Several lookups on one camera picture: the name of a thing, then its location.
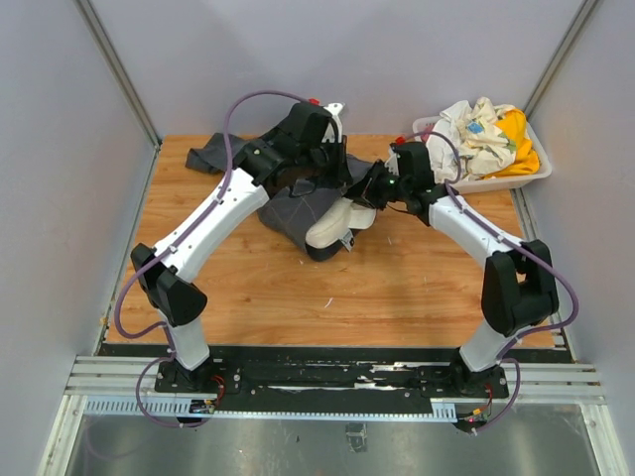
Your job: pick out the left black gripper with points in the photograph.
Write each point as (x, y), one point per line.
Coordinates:
(342, 173)

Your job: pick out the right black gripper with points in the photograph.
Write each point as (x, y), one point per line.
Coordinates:
(366, 189)

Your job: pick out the dark grey checked pillowcase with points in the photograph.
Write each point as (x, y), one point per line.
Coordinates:
(289, 216)

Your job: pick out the cream pillow with bear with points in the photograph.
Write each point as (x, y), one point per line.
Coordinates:
(337, 225)

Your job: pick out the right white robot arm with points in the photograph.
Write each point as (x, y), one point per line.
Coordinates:
(518, 291)

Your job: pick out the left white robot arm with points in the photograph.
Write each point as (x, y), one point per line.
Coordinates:
(167, 270)

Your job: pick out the crumpled patterned white cloth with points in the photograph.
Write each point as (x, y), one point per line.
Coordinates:
(466, 144)

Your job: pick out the yellow cloth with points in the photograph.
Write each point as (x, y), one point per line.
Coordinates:
(526, 161)

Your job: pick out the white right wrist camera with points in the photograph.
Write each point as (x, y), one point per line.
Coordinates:
(392, 164)

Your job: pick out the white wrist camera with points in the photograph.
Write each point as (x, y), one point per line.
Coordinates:
(392, 164)
(336, 109)

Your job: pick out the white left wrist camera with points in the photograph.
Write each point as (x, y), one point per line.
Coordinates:
(336, 109)

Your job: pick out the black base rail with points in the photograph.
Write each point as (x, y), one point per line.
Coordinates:
(352, 380)

